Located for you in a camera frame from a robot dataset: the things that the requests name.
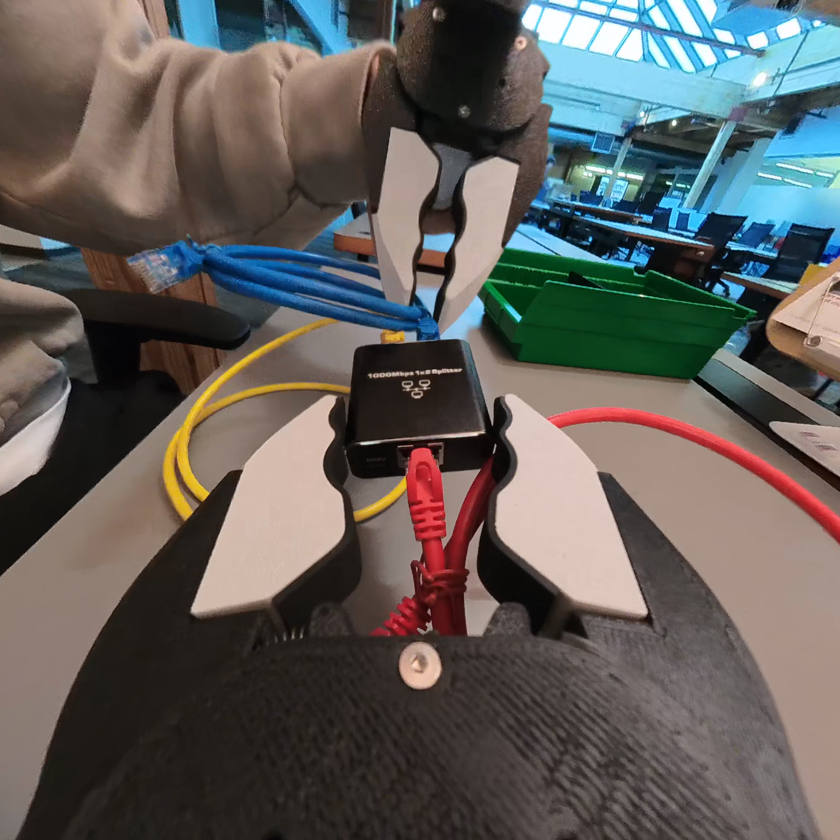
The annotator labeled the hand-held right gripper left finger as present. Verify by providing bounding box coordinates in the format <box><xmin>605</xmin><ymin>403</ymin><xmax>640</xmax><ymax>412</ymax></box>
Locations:
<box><xmin>191</xmin><ymin>394</ymin><xmax>362</xmax><ymax>620</ymax></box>

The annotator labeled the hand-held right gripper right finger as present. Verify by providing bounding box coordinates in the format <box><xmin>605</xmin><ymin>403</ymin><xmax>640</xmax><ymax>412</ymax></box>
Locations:
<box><xmin>477</xmin><ymin>394</ymin><xmax>651</xmax><ymax>620</ymax></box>

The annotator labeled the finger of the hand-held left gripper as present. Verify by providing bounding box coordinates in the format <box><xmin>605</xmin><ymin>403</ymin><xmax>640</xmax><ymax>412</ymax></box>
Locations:
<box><xmin>432</xmin><ymin>153</ymin><xmax>523</xmax><ymax>338</ymax></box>
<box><xmin>369</xmin><ymin>126</ymin><xmax>455</xmax><ymax>307</ymax></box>

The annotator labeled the yellow ethernet cable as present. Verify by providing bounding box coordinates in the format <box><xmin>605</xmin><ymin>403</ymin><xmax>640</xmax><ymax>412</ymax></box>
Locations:
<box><xmin>161</xmin><ymin>315</ymin><xmax>410</xmax><ymax>527</ymax></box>

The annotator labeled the red ethernet cable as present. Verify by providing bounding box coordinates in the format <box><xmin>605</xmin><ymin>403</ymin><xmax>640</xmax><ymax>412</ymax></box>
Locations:
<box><xmin>371</xmin><ymin>406</ymin><xmax>840</xmax><ymax>639</ymax></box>

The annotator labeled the blue ethernet cable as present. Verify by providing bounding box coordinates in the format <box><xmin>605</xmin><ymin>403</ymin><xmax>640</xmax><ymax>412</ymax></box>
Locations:
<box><xmin>126</xmin><ymin>237</ymin><xmax>443</xmax><ymax>342</ymax></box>

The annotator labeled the green plastic bin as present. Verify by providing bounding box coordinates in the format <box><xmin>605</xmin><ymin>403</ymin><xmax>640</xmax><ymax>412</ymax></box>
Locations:
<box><xmin>476</xmin><ymin>246</ymin><xmax>758</xmax><ymax>383</ymax></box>

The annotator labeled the black ethernet splitter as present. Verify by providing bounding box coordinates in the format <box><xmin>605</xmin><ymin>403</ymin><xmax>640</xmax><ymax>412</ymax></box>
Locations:
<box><xmin>344</xmin><ymin>338</ymin><xmax>496</xmax><ymax>481</ymax></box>

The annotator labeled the person's left forearm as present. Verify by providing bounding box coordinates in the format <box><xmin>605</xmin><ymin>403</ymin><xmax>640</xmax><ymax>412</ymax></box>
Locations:
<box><xmin>0</xmin><ymin>0</ymin><xmax>397</xmax><ymax>259</ymax></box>

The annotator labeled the wooden door panel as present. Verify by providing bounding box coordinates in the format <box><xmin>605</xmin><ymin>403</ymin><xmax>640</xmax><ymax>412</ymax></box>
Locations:
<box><xmin>82</xmin><ymin>0</ymin><xmax>227</xmax><ymax>396</ymax></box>

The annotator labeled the black office chair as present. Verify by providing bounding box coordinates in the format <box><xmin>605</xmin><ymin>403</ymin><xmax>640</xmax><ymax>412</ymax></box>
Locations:
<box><xmin>0</xmin><ymin>283</ymin><xmax>253</xmax><ymax>572</ymax></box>

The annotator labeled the printed paper sheet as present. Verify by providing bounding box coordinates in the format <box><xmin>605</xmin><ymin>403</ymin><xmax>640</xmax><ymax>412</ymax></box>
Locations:
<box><xmin>768</xmin><ymin>419</ymin><xmax>840</xmax><ymax>483</ymax></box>

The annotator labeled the person's grey hoodie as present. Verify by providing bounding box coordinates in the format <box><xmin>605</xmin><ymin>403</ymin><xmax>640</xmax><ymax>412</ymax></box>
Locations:
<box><xmin>0</xmin><ymin>273</ymin><xmax>90</xmax><ymax>500</ymax></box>

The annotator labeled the instruction sheet board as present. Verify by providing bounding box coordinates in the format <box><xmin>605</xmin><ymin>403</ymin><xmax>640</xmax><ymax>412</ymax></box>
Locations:
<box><xmin>767</xmin><ymin>260</ymin><xmax>840</xmax><ymax>384</ymax></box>

